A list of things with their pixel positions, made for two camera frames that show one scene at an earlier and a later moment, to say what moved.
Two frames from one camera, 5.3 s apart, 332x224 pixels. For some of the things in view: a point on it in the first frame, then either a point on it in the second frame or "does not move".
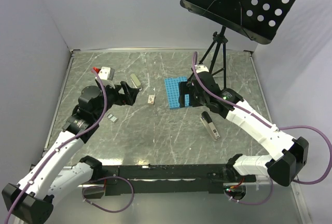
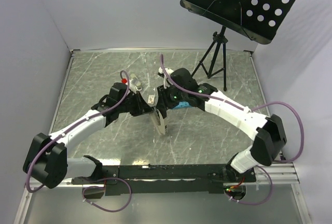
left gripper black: [132, 92] to [142, 107]
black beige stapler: [210, 126] to [161, 123]
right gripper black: [184, 88] to [164, 103]
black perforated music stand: [257, 5] does not move
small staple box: [151, 99] does not move
